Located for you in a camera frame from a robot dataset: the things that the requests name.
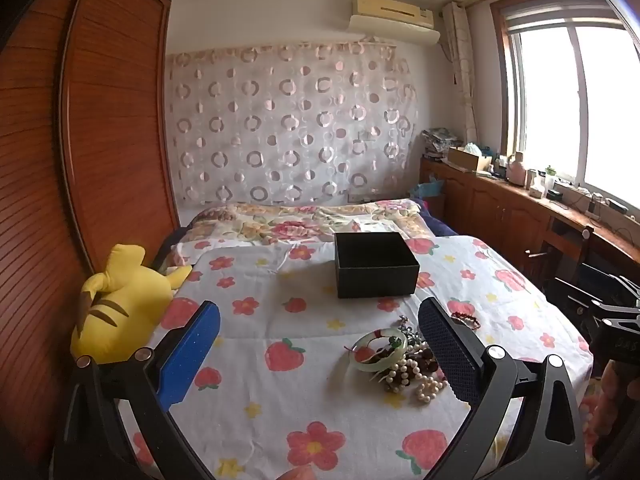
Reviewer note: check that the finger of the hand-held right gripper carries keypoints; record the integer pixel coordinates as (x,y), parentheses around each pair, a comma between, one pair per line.
(622,325)
(617,307)

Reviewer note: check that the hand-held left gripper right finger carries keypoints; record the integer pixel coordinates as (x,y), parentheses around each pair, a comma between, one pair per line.
(445,350)

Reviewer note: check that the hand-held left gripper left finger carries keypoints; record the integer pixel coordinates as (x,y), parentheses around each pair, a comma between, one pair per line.
(190,355)

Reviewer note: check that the silver metal brooch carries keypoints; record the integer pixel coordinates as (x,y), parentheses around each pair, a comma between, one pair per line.
(411,332)

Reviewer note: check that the pale green jade bangle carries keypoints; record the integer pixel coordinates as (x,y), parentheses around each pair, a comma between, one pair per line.
(361,365)

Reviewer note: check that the black jewelry box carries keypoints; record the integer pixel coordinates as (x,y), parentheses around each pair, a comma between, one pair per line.
(375,265)

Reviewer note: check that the black chair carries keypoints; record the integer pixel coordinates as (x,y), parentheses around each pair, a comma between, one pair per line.
(575,280)

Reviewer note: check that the yellow plush toy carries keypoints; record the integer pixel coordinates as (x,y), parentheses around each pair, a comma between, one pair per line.
(125,305)

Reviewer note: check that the strawberry print bedsheet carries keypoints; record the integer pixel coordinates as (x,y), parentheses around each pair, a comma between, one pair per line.
(300,350)

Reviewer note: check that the dark blue blanket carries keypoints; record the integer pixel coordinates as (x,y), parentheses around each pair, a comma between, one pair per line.
(437,222)

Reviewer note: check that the green cap bottle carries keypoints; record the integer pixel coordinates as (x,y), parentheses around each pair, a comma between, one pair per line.
(550,180)

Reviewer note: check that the white tissue box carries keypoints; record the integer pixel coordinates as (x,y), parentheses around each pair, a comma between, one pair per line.
(536,187)

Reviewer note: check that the long wooden cabinet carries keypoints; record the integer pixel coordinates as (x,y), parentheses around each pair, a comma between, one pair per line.
(500,210)

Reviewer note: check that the floral quilt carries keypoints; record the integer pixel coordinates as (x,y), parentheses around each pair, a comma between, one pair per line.
(280,227)

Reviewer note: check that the teal plastic bag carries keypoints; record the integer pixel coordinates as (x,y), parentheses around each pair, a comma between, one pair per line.
(426,190)

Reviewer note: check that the open cardboard box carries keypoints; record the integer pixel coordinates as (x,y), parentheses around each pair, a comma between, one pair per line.
(467,159)

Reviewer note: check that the pile of newspapers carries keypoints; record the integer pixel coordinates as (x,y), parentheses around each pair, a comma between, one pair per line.
(440,141)

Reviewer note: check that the brown wooden wardrobe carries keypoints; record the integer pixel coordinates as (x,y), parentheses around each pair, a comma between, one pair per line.
(100,125)

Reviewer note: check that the circle pattern sheer cloth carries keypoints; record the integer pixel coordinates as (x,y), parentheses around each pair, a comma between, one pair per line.
(290,125)

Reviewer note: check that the beige window curtain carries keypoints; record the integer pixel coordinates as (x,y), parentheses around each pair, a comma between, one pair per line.
(462,75)

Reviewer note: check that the wooden frame window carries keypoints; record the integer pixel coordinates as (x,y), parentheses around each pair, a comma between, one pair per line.
(555,105)

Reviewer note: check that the cream wall air conditioner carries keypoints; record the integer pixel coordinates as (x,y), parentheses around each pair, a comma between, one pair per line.
(390,17)

